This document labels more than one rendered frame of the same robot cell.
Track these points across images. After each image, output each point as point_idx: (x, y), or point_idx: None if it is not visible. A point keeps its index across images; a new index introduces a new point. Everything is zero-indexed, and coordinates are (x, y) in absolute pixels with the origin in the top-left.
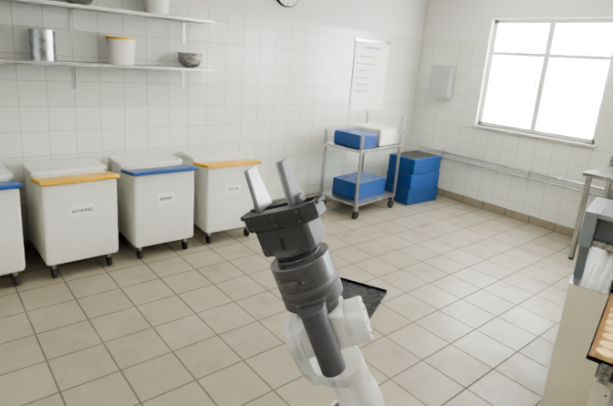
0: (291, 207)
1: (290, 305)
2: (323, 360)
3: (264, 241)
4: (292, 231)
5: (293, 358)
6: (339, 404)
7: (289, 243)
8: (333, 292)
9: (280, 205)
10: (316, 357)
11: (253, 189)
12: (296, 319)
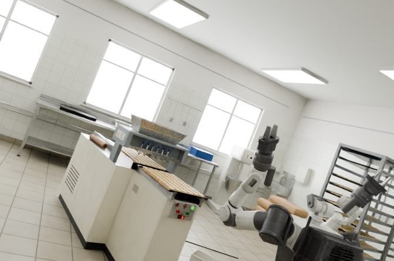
0: (276, 138)
1: (267, 167)
2: (271, 181)
3: (267, 148)
4: (274, 145)
5: (260, 184)
6: (240, 202)
7: (272, 148)
8: None
9: None
10: (270, 180)
11: (270, 132)
12: (259, 172)
